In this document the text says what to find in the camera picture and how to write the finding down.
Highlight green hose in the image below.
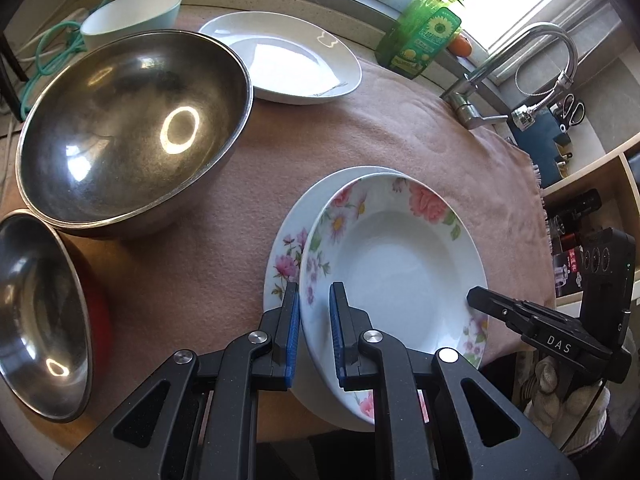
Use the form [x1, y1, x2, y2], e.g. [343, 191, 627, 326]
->
[20, 0, 146, 103]

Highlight chrome pull-out sprayer head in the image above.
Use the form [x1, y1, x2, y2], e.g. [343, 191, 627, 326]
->
[509, 55, 576, 133]

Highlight mint green white bowl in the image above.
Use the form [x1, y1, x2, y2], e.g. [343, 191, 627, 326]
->
[80, 0, 182, 51]

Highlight small steel bowl red outside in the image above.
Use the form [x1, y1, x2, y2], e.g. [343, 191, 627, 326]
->
[0, 210, 111, 423]

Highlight black bottle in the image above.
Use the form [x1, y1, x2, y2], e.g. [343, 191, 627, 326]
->
[547, 189, 602, 223]

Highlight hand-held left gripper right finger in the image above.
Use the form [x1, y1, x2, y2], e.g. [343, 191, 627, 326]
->
[329, 282, 581, 480]

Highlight dark blue knife holder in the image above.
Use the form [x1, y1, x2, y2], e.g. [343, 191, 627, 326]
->
[510, 110, 573, 188]

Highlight green dish soap bottle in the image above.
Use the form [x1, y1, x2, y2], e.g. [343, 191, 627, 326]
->
[375, 0, 488, 81]

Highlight black handled scissors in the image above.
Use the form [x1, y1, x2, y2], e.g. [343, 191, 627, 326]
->
[557, 92, 586, 133]

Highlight chrome kitchen faucet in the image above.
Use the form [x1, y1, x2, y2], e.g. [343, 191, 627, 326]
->
[440, 22, 578, 131]

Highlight floral white deep plate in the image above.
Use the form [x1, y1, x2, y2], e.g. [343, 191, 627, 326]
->
[298, 172, 489, 433]

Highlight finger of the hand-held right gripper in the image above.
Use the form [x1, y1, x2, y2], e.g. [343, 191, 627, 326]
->
[466, 285, 548, 346]

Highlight person's right hand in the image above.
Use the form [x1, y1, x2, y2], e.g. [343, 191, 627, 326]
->
[521, 354, 612, 455]

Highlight orange fruit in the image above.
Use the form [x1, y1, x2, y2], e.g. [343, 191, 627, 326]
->
[447, 32, 473, 57]

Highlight wooden shelf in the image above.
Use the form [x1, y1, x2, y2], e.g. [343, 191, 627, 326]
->
[542, 132, 640, 311]

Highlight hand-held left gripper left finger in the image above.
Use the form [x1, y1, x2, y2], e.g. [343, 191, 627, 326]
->
[52, 282, 301, 480]

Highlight red printed box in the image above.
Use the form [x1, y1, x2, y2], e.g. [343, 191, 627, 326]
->
[552, 250, 587, 298]

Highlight pink cloth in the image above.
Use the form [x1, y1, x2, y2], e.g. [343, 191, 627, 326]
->
[50, 12, 558, 461]

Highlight white plate grey print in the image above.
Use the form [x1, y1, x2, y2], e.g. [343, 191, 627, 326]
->
[198, 11, 363, 106]

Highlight large steel bowl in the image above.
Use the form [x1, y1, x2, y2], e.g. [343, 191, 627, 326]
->
[15, 30, 256, 238]

